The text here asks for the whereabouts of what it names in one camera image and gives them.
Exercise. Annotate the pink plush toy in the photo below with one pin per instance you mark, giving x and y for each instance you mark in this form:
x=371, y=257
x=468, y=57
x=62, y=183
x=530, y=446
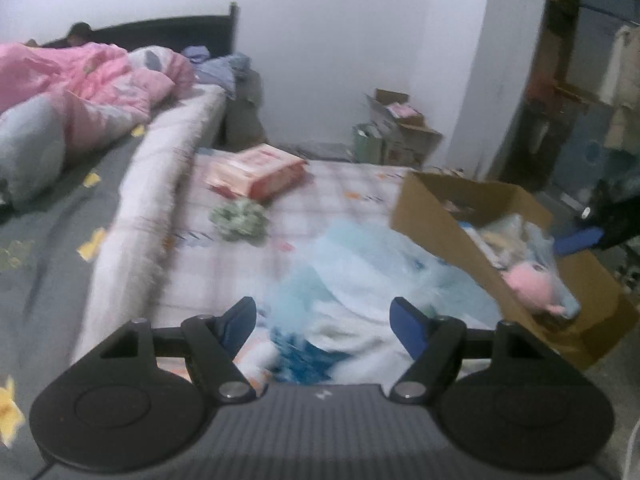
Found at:
x=540, y=290

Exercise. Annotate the checked floor mat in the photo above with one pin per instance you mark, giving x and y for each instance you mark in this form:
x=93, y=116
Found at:
x=205, y=274

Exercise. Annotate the pink quilt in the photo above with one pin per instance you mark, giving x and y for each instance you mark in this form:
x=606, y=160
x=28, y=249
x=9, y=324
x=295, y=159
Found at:
x=100, y=91

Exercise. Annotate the light blue checked towel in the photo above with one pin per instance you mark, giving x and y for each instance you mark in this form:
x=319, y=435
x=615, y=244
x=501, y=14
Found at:
x=329, y=319

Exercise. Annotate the small open cardboard boxes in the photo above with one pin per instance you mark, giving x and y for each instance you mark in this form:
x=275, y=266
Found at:
x=396, y=134

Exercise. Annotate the large cardboard box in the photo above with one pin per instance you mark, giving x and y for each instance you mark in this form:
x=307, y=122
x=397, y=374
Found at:
x=431, y=206

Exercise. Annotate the grey pillow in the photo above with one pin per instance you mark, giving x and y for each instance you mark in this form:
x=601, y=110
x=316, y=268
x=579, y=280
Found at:
x=32, y=150

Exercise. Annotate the grey bedsheet yellow prints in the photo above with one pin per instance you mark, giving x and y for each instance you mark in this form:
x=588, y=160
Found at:
x=44, y=280

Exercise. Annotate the black headboard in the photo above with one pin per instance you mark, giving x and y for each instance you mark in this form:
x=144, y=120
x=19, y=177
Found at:
x=215, y=32

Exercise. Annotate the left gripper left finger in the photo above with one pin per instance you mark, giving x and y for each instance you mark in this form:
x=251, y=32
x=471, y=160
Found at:
x=213, y=342

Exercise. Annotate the green white scrunchie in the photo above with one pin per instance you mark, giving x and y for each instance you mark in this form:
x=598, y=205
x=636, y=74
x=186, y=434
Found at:
x=240, y=219

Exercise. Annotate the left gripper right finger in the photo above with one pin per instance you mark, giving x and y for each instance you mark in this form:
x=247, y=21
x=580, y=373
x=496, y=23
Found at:
x=436, y=346

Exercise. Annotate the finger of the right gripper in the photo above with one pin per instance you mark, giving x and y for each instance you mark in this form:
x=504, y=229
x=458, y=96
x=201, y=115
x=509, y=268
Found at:
x=578, y=241

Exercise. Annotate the blue clothes pile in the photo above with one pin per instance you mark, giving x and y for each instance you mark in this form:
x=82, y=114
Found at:
x=224, y=71

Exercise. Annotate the pink wet wipes pack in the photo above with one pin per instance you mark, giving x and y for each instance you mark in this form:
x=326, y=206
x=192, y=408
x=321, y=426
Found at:
x=257, y=173

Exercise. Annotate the hanging beige coat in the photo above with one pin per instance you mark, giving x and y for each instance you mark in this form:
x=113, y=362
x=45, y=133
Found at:
x=620, y=90

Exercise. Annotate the white fluffy mattress pad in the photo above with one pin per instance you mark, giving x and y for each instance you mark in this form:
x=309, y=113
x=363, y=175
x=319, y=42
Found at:
x=129, y=258

